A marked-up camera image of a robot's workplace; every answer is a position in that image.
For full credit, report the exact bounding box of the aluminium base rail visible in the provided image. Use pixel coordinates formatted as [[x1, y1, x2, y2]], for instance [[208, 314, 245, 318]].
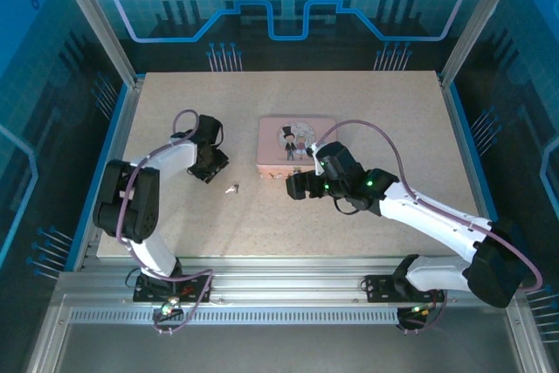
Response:
[[56, 257, 523, 305]]

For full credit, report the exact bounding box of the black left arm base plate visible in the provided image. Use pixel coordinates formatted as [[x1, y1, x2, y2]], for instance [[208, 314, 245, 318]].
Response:
[[132, 273, 214, 304]]

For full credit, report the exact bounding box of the aluminium frame post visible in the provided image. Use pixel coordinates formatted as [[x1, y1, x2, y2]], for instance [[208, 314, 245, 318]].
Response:
[[48, 0, 148, 88], [438, 0, 528, 88]]

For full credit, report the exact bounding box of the slotted grey cable duct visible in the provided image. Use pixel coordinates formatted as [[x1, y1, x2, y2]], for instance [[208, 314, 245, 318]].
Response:
[[68, 307, 405, 326]]

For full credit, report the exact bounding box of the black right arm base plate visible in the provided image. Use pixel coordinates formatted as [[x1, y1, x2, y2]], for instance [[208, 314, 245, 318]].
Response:
[[363, 273, 445, 304]]

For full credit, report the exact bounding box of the grey metal tray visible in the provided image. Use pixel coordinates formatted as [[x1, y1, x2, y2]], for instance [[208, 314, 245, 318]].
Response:
[[25, 294, 559, 373]]

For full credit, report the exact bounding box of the pink tin box cartoon couple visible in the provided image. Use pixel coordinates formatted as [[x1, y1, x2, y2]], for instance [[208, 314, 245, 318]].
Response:
[[257, 115, 338, 181]]

